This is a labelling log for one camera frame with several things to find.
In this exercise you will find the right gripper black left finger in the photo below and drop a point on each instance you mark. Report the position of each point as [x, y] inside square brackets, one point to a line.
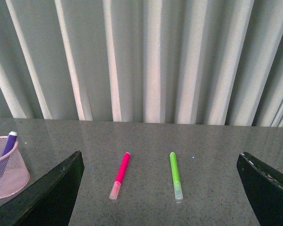
[50, 200]

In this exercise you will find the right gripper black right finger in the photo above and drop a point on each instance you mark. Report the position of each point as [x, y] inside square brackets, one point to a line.
[263, 186]

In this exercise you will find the pink marker pen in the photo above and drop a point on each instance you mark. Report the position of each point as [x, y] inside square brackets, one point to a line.
[120, 176]

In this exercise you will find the purple marker pen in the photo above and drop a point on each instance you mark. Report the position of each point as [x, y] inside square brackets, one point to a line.
[9, 145]

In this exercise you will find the pink mesh pen cup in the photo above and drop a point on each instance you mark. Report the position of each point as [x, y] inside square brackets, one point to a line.
[14, 174]

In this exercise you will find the green marker pen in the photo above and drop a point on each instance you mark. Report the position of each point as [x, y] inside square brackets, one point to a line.
[176, 177]

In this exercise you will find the grey pleated curtain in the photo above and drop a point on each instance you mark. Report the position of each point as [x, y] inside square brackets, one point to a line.
[214, 62]

